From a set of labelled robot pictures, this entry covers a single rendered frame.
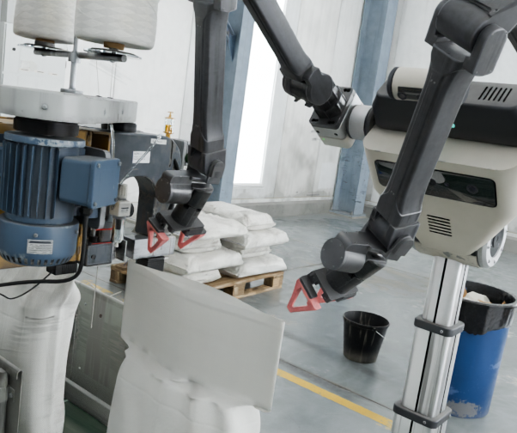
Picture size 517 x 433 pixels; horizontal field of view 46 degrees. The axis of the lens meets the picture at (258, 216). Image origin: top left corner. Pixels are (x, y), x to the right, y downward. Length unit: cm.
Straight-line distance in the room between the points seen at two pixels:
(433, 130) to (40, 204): 72
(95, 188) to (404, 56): 917
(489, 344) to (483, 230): 193
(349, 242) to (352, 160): 905
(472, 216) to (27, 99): 99
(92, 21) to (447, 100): 70
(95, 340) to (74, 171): 119
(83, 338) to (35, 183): 121
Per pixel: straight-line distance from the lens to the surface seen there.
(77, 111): 118
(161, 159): 161
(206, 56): 126
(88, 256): 152
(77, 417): 216
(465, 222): 152
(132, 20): 127
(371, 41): 1018
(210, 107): 129
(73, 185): 117
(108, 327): 220
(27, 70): 532
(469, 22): 91
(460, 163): 140
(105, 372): 226
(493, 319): 335
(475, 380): 347
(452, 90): 95
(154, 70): 689
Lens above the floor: 143
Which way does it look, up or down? 9 degrees down
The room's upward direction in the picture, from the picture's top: 8 degrees clockwise
